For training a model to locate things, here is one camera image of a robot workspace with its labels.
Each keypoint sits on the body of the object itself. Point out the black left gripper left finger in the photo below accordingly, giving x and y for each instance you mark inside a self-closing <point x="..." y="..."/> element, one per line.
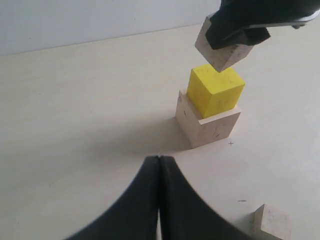
<point x="134" y="216"/>

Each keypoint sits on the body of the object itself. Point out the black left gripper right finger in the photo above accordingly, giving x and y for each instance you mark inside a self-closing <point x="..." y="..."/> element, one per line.
<point x="183" y="213"/>

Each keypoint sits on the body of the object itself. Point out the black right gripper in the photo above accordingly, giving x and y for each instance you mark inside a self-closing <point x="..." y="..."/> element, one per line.
<point x="238" y="22"/>

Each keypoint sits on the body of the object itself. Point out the medium wooden cube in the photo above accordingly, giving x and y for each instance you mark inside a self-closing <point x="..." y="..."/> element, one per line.
<point x="223" y="58"/>

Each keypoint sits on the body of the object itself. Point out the yellow cube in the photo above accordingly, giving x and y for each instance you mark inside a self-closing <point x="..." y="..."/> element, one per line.
<point x="214" y="92"/>

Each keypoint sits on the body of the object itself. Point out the large light wooden cube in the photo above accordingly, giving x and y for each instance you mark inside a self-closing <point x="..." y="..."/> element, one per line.
<point x="202" y="131"/>

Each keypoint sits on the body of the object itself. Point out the small pale wooden cube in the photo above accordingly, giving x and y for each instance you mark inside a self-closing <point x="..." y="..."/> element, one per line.
<point x="270" y="223"/>

